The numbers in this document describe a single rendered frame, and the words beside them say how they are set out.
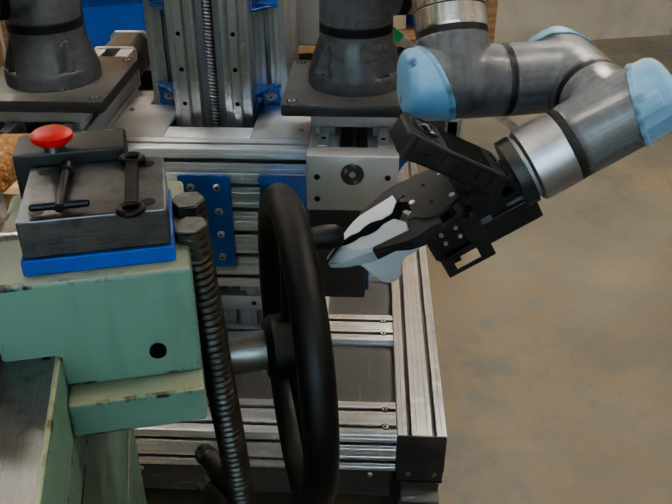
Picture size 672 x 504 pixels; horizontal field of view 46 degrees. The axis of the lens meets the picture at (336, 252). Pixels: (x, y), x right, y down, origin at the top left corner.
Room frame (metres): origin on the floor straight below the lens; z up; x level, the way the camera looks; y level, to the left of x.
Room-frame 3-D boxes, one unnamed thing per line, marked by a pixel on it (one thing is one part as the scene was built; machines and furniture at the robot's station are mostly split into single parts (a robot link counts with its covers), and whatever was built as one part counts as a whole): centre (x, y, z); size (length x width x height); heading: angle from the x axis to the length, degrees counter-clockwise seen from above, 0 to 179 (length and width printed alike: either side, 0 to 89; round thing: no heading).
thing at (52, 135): (0.54, 0.21, 1.02); 0.03 x 0.03 x 0.01
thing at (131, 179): (0.49, 0.14, 1.00); 0.10 x 0.02 x 0.01; 12
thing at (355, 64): (1.25, -0.03, 0.87); 0.15 x 0.15 x 0.10
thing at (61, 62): (1.27, 0.46, 0.87); 0.15 x 0.15 x 0.10
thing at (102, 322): (0.51, 0.18, 0.91); 0.15 x 0.14 x 0.09; 12
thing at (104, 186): (0.51, 0.18, 0.99); 0.13 x 0.11 x 0.06; 12
